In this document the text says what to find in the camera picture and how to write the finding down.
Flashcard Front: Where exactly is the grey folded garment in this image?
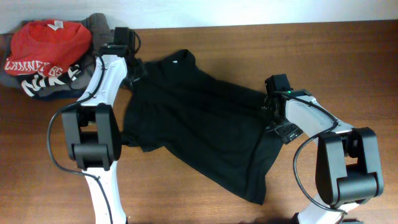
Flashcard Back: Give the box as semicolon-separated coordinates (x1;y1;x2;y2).
1;13;113;96

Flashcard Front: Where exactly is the black white lettered shirt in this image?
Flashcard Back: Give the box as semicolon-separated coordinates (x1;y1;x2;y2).
20;64;81;98

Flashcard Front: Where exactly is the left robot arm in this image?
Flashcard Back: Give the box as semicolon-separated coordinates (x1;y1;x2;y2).
61;27;141;223

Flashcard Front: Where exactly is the left black cable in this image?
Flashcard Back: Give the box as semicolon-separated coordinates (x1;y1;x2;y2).
46;29;142;224

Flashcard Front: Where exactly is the red folded shirt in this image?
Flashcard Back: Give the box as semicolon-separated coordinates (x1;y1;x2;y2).
4;20;92;77

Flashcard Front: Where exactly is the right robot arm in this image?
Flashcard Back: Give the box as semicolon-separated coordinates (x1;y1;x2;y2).
263;74;384;224

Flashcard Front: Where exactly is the right black cable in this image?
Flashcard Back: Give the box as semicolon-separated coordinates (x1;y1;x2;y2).
273;91;348;215

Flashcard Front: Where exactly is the dark blue folded garment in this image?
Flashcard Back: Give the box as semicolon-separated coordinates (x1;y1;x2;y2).
32;89;84;101

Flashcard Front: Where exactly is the black cable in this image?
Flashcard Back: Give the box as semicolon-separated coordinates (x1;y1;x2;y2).
46;29;142;224
273;91;348;215

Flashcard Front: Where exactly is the black t-shirt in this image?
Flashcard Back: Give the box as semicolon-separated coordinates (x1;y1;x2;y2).
122;50;282;205

